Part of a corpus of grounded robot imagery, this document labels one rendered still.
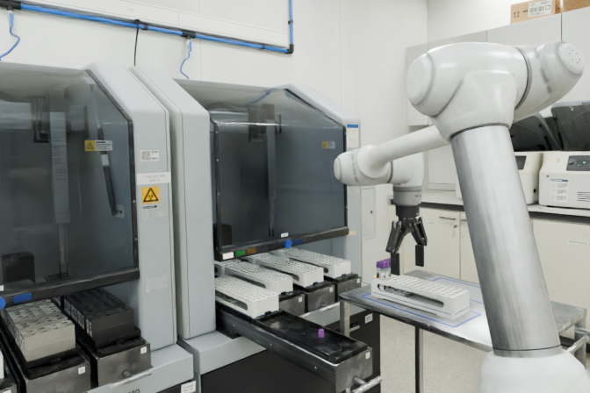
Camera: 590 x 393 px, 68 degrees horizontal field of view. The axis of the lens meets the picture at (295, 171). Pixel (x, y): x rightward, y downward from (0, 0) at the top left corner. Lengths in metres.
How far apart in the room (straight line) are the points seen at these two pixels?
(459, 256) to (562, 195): 0.86
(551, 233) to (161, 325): 2.56
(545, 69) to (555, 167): 2.37
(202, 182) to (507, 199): 0.90
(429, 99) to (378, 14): 3.14
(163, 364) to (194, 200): 0.47
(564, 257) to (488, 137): 2.52
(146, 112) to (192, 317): 0.63
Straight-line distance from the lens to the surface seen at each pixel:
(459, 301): 1.41
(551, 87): 0.95
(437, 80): 0.82
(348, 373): 1.17
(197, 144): 1.38
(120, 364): 1.30
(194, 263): 1.42
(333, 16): 3.51
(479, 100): 0.83
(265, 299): 1.39
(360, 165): 1.29
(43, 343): 1.30
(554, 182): 3.26
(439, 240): 3.66
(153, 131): 1.32
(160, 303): 1.40
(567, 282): 3.33
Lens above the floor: 1.32
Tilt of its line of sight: 3 degrees down
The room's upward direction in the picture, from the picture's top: 1 degrees counter-clockwise
